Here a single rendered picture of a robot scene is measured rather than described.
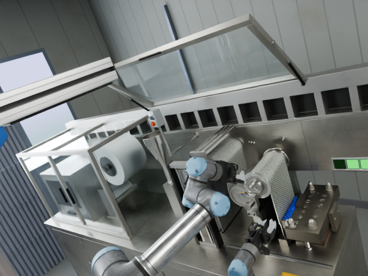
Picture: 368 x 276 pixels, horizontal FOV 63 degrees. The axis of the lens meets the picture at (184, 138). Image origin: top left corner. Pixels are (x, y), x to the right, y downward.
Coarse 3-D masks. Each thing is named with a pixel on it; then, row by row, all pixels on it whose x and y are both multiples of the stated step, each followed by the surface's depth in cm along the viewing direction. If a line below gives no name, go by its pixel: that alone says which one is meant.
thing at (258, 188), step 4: (252, 180) 146; (256, 180) 145; (248, 184) 147; (256, 184) 144; (260, 184) 143; (252, 188) 147; (256, 188) 145; (260, 188) 144; (252, 192) 148; (256, 192) 146; (260, 192) 145
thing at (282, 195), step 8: (288, 176) 161; (280, 184) 153; (288, 184) 160; (272, 192) 146; (280, 192) 153; (288, 192) 160; (272, 200) 146; (280, 200) 152; (288, 200) 159; (280, 208) 151; (280, 216) 151
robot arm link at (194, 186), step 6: (192, 180) 113; (198, 180) 112; (186, 186) 115; (192, 186) 112; (198, 186) 111; (204, 186) 113; (186, 192) 113; (192, 192) 110; (198, 192) 108; (186, 198) 113; (192, 198) 110; (186, 204) 112; (192, 204) 111
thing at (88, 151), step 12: (144, 120) 222; (84, 132) 250; (120, 132) 205; (96, 144) 191; (24, 156) 253; (36, 156) 237; (48, 156) 225; (24, 168) 266; (96, 168) 189; (60, 180) 231; (60, 192) 237; (108, 192) 195; (72, 204) 238; (120, 216) 201; (96, 228) 231
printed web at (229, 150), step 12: (228, 144) 169; (216, 156) 159; (228, 156) 163; (240, 156) 171; (264, 156) 160; (276, 156) 157; (240, 168) 171; (264, 168) 149; (276, 168) 151; (276, 180) 150; (228, 192) 185; (228, 216) 184
